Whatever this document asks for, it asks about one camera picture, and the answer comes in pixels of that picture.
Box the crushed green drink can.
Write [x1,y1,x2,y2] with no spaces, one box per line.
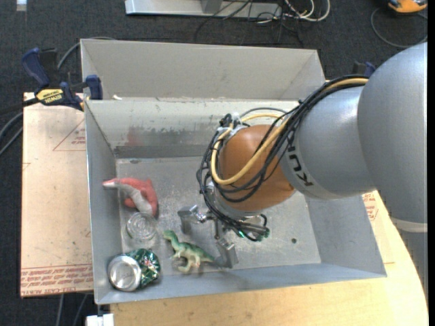
[107,248,162,293]

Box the brown cardboard board red print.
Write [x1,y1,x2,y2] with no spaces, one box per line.
[20,92,397,299]

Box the pink and grey toy shark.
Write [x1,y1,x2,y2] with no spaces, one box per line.
[102,177,160,218]

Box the green toy dinosaur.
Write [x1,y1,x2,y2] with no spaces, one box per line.
[162,229,215,274]

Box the clear glass cup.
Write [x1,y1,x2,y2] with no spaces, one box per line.
[125,211,159,242]

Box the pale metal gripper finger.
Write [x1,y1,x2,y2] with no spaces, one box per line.
[177,204,202,235]
[216,239,240,270]

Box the grey metal bin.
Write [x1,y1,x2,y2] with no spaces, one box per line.
[80,38,387,306]

